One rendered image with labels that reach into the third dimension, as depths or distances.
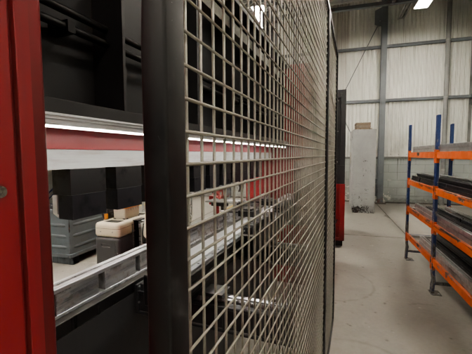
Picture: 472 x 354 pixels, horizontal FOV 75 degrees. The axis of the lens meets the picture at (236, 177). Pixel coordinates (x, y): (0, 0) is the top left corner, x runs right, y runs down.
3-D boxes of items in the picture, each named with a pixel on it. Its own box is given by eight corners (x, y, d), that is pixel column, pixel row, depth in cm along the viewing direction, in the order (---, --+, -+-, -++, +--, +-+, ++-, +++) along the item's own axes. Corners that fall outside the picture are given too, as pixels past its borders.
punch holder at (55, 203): (89, 211, 116) (88, 166, 115) (107, 212, 113) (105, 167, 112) (53, 218, 102) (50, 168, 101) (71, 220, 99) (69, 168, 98)
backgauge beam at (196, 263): (286, 203, 317) (286, 193, 317) (300, 204, 312) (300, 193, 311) (142, 305, 103) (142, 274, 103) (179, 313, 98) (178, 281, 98)
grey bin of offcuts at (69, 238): (81, 244, 480) (79, 199, 474) (113, 248, 462) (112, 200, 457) (34, 262, 403) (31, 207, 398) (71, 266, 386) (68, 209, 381)
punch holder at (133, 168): (126, 203, 134) (125, 165, 133) (142, 204, 131) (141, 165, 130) (100, 208, 121) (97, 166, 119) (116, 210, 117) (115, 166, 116)
